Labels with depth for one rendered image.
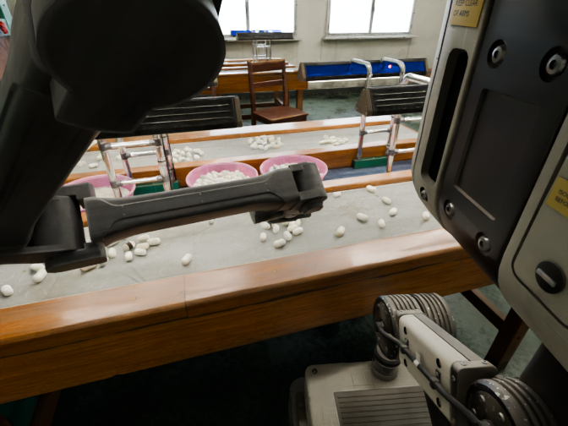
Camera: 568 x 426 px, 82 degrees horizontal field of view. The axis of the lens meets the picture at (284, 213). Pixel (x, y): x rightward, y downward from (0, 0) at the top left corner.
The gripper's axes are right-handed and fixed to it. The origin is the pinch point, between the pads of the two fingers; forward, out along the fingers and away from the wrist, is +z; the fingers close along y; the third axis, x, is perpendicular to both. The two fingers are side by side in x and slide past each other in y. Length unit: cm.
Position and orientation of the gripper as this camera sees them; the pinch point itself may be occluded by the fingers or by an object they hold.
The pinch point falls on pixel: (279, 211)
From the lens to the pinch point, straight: 82.3
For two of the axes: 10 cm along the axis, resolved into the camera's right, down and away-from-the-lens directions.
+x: 1.7, 9.8, -1.1
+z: -2.3, 1.5, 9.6
